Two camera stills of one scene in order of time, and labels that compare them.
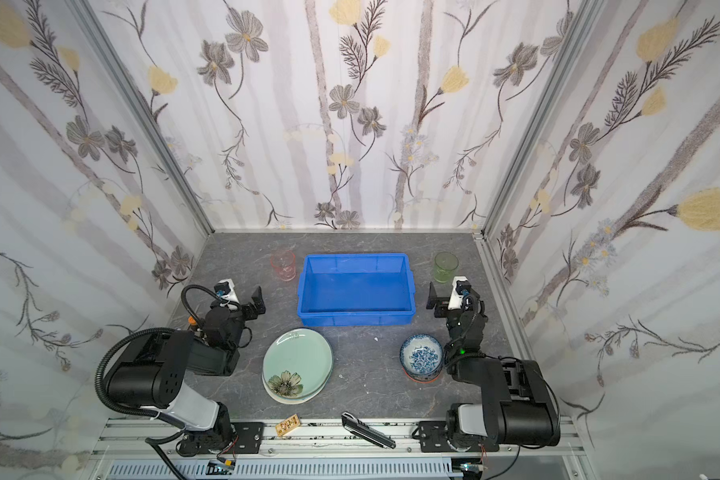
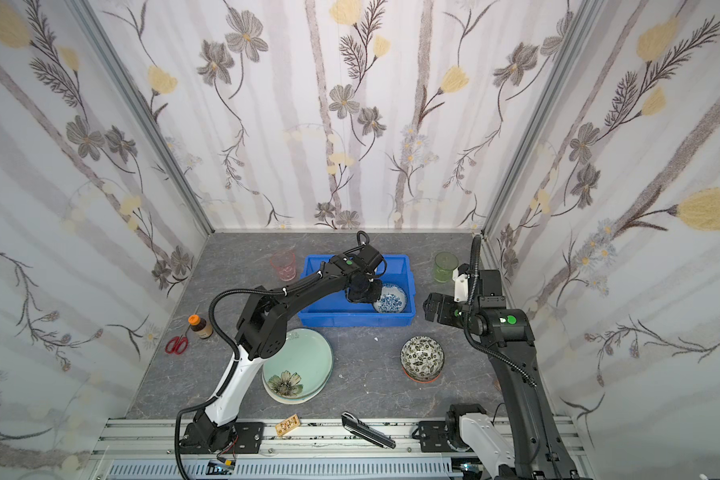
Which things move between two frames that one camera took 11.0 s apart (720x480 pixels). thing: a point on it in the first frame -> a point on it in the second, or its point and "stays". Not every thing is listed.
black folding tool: [354, 424] stays
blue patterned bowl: [421, 357] -> [393, 299]
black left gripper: [250, 307] -> [365, 288]
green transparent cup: [445, 265] stays
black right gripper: [442, 302] stays
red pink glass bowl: [421, 379] stays
